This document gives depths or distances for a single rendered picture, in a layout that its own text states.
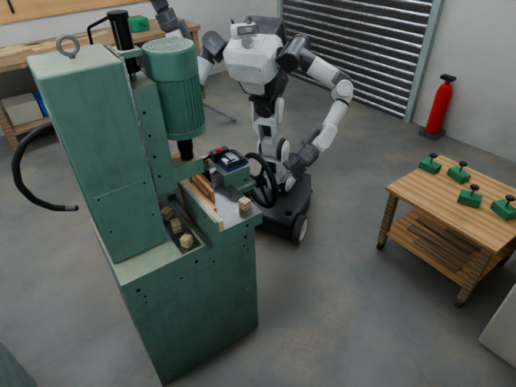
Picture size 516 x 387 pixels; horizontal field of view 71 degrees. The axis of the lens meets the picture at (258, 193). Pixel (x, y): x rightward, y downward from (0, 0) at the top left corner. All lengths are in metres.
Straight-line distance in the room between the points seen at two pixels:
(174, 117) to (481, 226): 1.63
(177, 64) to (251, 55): 0.64
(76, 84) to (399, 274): 2.08
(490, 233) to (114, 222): 1.77
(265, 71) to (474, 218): 1.34
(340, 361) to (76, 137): 1.62
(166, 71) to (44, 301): 1.80
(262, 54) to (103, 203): 0.98
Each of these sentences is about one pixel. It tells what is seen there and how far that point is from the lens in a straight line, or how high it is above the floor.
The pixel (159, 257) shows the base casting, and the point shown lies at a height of 0.80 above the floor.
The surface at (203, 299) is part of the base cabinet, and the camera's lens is 1.68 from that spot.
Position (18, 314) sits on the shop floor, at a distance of 2.64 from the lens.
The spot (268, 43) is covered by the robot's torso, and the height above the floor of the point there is 1.35.
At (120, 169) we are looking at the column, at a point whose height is 1.19.
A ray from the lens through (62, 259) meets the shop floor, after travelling 2.82.
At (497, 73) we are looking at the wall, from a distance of 3.81.
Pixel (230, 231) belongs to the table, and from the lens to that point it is 1.39.
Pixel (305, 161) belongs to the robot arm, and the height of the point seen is 0.93.
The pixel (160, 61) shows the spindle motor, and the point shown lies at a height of 1.48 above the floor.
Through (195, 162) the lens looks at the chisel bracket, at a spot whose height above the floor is 1.06.
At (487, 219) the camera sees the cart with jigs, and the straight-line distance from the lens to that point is 2.25.
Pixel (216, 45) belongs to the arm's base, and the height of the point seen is 1.32.
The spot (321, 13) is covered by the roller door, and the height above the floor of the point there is 0.87.
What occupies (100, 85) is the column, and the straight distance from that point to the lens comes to 1.14.
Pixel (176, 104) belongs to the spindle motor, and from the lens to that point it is 1.27.
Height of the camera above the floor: 1.84
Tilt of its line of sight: 38 degrees down
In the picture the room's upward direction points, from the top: 2 degrees counter-clockwise
